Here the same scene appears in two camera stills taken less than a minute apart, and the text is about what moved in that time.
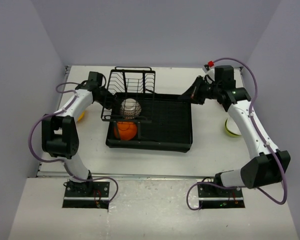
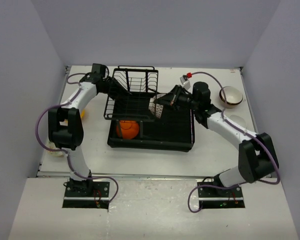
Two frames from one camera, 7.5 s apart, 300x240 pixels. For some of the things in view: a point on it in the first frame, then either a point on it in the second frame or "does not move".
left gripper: [112, 102] to [118, 89]
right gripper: [193, 94] to [171, 99]
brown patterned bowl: [130, 108] to [156, 108]
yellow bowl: [81, 116] does not move
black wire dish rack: [130, 96] does not move
